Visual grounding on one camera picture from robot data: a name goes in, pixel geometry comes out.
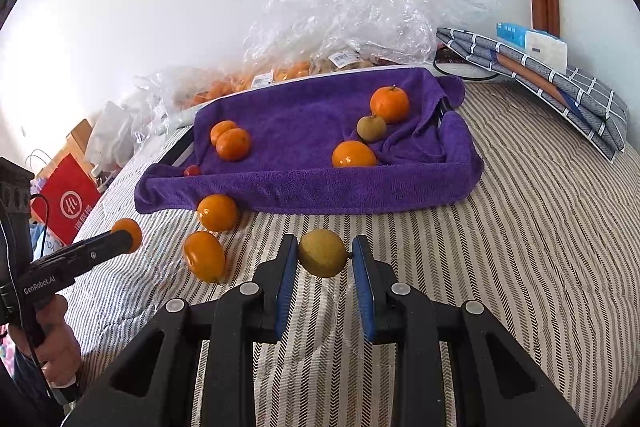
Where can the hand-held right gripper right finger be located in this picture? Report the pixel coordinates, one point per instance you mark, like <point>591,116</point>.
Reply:
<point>364,292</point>

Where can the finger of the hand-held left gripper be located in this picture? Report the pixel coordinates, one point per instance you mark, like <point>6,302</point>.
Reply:
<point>92,254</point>

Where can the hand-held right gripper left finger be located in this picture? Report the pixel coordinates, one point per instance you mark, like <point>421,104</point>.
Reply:
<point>285,287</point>

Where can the small orange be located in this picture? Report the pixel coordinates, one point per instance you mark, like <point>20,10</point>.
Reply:
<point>204,255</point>
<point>221,127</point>
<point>125,226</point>
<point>233,145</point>
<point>217,212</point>
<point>354,154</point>

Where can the yellow-green lemon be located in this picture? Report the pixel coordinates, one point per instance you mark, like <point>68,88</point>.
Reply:
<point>322,253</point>

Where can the red cherry tomato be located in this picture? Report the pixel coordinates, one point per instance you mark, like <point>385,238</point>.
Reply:
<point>192,170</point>

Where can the brownish green kiwi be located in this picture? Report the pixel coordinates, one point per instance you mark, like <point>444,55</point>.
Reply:
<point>371,127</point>

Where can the large orange with stem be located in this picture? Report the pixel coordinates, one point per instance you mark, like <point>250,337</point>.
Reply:
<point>390,103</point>

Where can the person's left hand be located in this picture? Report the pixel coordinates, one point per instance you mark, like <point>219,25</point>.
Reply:
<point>60,342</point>

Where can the red paper bag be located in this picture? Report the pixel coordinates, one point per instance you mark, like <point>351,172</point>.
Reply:
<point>70,192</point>

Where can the white plastic bag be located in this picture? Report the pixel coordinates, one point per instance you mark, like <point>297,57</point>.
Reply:
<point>110,137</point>

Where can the brown cardboard box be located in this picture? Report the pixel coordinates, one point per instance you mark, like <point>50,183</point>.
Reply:
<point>80,134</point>

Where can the striped quilted mattress pad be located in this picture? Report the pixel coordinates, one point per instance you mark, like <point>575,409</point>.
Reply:
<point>500,232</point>

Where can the purple towel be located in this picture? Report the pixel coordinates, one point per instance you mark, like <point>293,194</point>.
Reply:
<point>300,122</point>

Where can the small clear plastic bag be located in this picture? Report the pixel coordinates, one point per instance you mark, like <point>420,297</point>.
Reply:
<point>155,92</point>

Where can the clear bag of oranges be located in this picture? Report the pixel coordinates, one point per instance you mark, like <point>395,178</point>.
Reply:
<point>240,82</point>

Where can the clear bag of brown produce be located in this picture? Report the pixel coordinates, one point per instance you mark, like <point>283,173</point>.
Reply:
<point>345,59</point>

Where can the crumpled clear plastic bag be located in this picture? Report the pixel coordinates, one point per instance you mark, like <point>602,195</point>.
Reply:
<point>380,7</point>

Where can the grey plaid folded cloth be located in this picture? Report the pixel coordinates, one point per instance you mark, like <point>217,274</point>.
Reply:
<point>585,107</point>

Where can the blue and white tissue box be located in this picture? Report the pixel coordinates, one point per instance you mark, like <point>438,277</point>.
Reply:
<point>545,49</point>

